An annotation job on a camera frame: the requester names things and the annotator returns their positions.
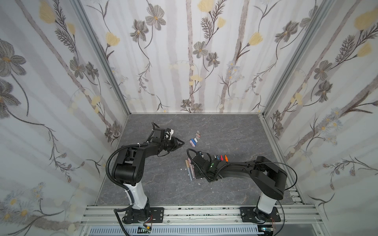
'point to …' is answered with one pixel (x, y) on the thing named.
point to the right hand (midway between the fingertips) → (196, 170)
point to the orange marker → (226, 158)
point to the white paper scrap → (181, 169)
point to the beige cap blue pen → (188, 166)
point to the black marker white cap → (215, 157)
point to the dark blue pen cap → (193, 140)
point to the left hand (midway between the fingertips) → (184, 142)
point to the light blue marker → (217, 157)
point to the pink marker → (221, 158)
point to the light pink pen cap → (192, 143)
